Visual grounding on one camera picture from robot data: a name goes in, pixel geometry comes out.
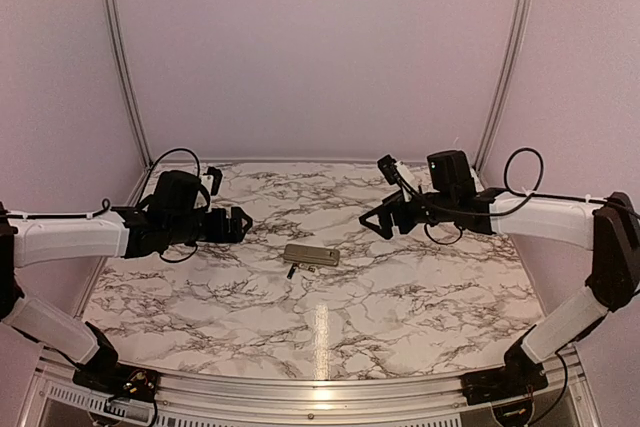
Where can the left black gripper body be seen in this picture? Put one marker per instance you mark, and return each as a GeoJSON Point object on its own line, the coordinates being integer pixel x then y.
{"type": "Point", "coordinates": [218, 232]}

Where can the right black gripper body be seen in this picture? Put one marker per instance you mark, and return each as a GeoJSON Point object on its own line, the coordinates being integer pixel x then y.
{"type": "Point", "coordinates": [408, 222]}

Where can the purple battery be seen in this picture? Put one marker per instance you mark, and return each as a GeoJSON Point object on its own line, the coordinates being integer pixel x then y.
{"type": "Point", "coordinates": [291, 272]}

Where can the grey remote control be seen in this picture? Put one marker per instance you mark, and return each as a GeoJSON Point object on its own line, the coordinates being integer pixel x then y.
{"type": "Point", "coordinates": [304, 254]}

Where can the gold black battery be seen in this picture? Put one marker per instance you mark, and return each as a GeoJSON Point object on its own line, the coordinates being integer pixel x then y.
{"type": "Point", "coordinates": [308, 268]}

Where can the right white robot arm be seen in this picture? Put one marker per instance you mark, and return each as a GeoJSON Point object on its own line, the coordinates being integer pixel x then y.
{"type": "Point", "coordinates": [607, 227]}

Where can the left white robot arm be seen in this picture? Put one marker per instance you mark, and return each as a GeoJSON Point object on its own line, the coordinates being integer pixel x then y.
{"type": "Point", "coordinates": [177, 212]}

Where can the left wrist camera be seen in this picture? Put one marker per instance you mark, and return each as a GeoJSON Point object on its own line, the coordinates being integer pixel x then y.
{"type": "Point", "coordinates": [212, 179]}

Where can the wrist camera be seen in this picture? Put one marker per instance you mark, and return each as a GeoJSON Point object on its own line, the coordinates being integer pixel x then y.
{"type": "Point", "coordinates": [212, 179]}
{"type": "Point", "coordinates": [395, 172]}

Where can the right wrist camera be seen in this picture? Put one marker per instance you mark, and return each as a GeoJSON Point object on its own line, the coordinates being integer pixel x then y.
{"type": "Point", "coordinates": [395, 172]}

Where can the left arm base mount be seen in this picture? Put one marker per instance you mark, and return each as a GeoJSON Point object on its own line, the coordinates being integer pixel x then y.
{"type": "Point", "coordinates": [123, 381]}

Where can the front aluminium rail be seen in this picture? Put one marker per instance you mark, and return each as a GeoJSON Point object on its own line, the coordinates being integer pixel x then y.
{"type": "Point", "coordinates": [188, 399]}

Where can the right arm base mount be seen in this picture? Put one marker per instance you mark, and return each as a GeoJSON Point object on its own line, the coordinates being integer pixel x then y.
{"type": "Point", "coordinates": [502, 383]}

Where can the right aluminium frame post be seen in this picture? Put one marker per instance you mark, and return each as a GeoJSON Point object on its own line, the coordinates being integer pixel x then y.
{"type": "Point", "coordinates": [515, 38]}

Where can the aluminium frame post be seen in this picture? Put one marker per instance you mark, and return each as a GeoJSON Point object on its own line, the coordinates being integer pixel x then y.
{"type": "Point", "coordinates": [515, 38]}
{"type": "Point", "coordinates": [118, 48]}

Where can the left aluminium frame post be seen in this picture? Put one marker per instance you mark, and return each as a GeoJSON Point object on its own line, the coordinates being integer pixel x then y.
{"type": "Point", "coordinates": [118, 48]}

